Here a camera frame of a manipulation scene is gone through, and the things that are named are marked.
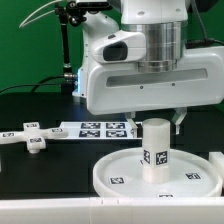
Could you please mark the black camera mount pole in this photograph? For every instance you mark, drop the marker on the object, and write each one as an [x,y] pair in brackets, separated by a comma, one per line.
[68,14]

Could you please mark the white round table top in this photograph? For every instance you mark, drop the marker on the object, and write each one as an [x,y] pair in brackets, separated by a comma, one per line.
[134,173]

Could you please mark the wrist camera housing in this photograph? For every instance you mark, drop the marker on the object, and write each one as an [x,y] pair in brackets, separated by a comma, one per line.
[121,46]

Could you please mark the white cross-shaped table base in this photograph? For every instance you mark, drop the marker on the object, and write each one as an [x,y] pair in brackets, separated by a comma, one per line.
[33,136]

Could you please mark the white marker sheet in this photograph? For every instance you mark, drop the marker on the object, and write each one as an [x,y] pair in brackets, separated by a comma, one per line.
[98,130]

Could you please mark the white block at right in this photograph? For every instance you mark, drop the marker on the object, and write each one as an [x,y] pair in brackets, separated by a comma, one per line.
[217,160]

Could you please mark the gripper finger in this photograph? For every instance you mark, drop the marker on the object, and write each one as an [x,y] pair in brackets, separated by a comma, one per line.
[136,129]
[178,117]

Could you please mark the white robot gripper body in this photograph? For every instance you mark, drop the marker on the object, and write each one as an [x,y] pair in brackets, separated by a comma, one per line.
[120,88]

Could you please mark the white front rail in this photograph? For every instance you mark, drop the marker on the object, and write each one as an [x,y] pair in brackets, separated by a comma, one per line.
[113,211]

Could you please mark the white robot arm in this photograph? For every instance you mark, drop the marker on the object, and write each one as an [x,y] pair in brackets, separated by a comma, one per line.
[144,65]

